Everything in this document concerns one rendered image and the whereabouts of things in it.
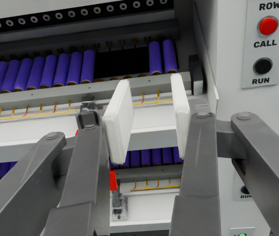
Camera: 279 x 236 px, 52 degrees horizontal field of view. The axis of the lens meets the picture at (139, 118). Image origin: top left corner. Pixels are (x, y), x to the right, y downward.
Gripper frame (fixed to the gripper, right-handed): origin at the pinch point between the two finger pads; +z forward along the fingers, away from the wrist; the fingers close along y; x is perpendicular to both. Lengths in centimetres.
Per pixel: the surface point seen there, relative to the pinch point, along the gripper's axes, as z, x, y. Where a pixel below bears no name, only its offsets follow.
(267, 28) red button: 12.2, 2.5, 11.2
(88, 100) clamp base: 17.4, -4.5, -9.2
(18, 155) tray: 16.6, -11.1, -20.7
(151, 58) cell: 24.1, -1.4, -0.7
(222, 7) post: 12.2, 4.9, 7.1
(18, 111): 19.3, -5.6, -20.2
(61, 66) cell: 24.4, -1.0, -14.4
